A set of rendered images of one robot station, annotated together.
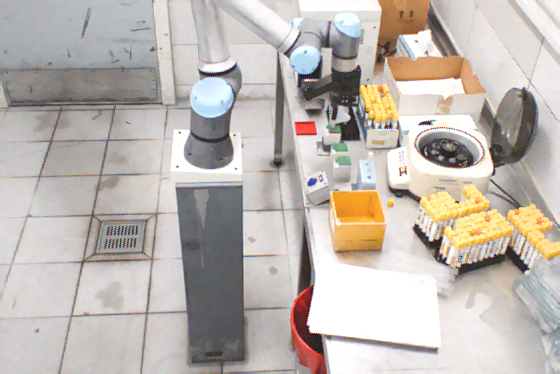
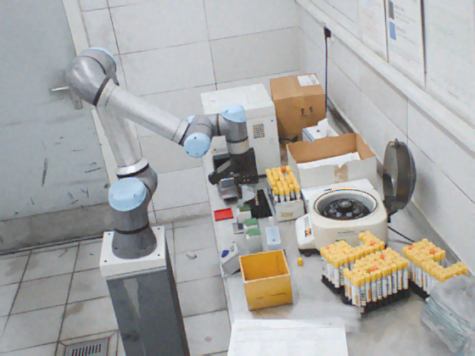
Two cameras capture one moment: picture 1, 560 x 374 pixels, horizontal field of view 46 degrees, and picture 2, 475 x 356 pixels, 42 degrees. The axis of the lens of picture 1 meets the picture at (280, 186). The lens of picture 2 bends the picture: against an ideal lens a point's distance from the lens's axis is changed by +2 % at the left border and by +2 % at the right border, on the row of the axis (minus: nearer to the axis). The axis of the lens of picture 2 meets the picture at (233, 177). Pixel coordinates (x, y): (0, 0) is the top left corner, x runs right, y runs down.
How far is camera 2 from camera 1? 31 cm
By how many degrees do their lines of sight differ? 14
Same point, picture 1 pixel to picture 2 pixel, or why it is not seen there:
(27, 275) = not seen: outside the picture
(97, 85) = (61, 225)
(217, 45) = (127, 150)
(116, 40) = (73, 183)
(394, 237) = (304, 290)
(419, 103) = (318, 175)
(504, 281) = (410, 313)
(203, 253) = (143, 343)
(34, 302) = not seen: outside the picture
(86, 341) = not seen: outside the picture
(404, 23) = (307, 119)
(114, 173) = (79, 300)
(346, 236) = (256, 293)
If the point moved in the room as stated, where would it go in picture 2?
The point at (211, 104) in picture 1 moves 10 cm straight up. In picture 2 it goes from (125, 198) to (119, 170)
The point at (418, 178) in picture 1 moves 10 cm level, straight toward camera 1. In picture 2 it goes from (320, 235) to (315, 253)
